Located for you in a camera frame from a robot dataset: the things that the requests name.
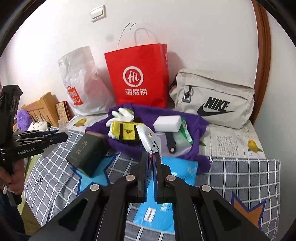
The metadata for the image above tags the dark green tea box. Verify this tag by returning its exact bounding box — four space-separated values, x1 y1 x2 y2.
66 131 110 177

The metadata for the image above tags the green foil sachet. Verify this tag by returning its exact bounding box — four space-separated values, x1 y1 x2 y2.
180 118 194 145

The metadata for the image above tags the wooden headboard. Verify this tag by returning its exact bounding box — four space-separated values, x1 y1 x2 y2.
21 92 59 127

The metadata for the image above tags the white foam sponge block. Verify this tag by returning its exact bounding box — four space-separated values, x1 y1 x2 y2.
153 115 181 133

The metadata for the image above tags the beige Nike bag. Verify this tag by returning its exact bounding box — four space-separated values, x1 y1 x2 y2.
169 69 254 129

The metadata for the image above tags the white plastic shopping bag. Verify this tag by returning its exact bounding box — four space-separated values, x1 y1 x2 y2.
58 46 115 116

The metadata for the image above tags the red paper shopping bag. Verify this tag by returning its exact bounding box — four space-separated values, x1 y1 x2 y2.
104 43 169 108

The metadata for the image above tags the white spotted plush toy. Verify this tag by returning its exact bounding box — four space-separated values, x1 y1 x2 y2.
28 120 50 131

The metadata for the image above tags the yellow black strap band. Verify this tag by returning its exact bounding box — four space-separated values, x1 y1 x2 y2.
110 121 144 142

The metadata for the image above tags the blue tissue pack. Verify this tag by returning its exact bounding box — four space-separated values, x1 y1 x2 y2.
133 157 198 233

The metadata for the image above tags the white wall switch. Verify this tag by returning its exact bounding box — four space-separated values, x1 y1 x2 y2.
90 4 106 23

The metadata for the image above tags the person's left hand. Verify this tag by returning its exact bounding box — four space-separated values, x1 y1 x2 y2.
1 159 25 195

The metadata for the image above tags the white tomato print sachet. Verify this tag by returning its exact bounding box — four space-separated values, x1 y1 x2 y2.
136 125 161 155

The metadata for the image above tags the purple fuzzy towel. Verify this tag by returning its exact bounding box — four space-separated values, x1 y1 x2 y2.
86 103 211 173

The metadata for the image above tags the bubble wrap pouch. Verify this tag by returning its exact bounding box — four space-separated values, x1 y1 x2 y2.
157 132 192 157

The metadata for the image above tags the white fruit print bedsheet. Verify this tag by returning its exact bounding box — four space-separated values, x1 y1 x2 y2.
67 114 265 159

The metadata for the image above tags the brown patterned box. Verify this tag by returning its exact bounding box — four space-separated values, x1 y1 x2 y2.
56 101 74 124

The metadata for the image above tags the grey checked pillow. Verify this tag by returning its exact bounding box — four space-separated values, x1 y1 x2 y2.
24 130 280 240

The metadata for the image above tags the purple plush toy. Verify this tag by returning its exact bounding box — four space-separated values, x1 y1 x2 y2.
16 109 33 132

